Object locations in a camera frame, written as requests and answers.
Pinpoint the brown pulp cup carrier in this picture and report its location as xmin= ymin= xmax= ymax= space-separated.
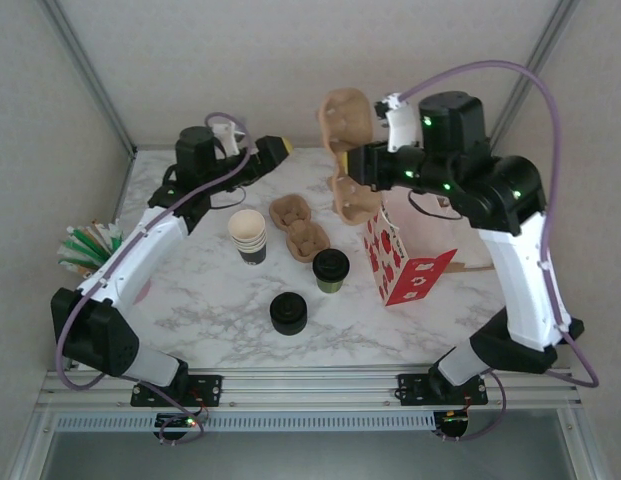
xmin=268 ymin=193 xmax=332 ymax=262
xmin=318 ymin=88 xmax=382 ymax=226

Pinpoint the green coffee cup black lid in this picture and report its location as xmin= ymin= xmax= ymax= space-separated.
xmin=312 ymin=248 xmax=350 ymax=295

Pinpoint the white paper bag red print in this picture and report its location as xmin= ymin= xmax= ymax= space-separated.
xmin=363 ymin=192 xmax=460 ymax=307

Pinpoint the paper cup stack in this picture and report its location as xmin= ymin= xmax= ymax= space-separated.
xmin=228 ymin=209 xmax=269 ymax=266

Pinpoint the white wrapped straw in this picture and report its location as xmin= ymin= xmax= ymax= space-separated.
xmin=57 ymin=252 xmax=94 ymax=276
xmin=107 ymin=219 xmax=126 ymax=254

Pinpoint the brown cardboard tray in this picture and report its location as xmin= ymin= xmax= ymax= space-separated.
xmin=437 ymin=192 xmax=496 ymax=275

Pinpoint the black cup lid stack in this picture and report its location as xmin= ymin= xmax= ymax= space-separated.
xmin=268 ymin=291 xmax=308 ymax=336

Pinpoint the left controller board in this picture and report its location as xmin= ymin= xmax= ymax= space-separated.
xmin=154 ymin=412 xmax=200 ymax=432

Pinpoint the controller board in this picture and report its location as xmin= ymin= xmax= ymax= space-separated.
xmin=154 ymin=412 xmax=200 ymax=432
xmin=434 ymin=409 xmax=472 ymax=437

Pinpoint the right controller board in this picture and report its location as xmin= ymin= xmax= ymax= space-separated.
xmin=434 ymin=409 xmax=472 ymax=437

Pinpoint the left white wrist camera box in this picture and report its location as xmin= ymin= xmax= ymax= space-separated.
xmin=209 ymin=122 xmax=241 ymax=156

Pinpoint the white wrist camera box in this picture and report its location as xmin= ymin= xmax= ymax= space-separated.
xmin=209 ymin=122 xmax=241 ymax=156
xmin=373 ymin=92 xmax=422 ymax=152

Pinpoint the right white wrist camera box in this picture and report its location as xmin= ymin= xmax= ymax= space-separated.
xmin=373 ymin=92 xmax=422 ymax=152

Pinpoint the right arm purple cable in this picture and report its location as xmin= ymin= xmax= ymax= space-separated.
xmin=399 ymin=59 xmax=601 ymax=444

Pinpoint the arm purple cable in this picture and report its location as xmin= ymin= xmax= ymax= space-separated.
xmin=56 ymin=112 xmax=254 ymax=445
xmin=399 ymin=59 xmax=601 ymax=444

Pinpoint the left aluminium frame post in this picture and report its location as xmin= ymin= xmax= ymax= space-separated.
xmin=39 ymin=0 xmax=139 ymax=156

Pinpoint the aluminium frame post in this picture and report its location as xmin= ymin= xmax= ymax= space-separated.
xmin=482 ymin=0 xmax=581 ymax=156
xmin=39 ymin=0 xmax=139 ymax=156

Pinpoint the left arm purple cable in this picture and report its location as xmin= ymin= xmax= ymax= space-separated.
xmin=56 ymin=112 xmax=254 ymax=445

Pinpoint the right aluminium frame post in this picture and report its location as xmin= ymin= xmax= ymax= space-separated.
xmin=482 ymin=0 xmax=581 ymax=156

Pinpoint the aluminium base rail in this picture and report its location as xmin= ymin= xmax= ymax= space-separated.
xmin=37 ymin=368 xmax=584 ymax=412

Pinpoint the grey slotted cable duct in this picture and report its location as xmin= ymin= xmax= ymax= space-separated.
xmin=54 ymin=412 xmax=437 ymax=432

